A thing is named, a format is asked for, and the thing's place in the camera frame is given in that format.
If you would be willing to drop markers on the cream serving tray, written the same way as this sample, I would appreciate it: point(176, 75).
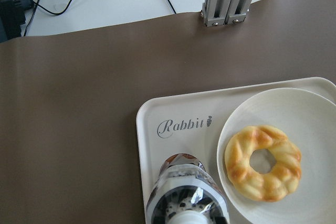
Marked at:
point(192, 123)

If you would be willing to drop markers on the braided ring bread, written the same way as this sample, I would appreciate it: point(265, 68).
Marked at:
point(262, 163)

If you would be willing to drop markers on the white plate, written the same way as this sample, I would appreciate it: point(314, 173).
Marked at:
point(308, 119)

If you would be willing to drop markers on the Suntory tea bottle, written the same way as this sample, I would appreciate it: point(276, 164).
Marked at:
point(185, 193)

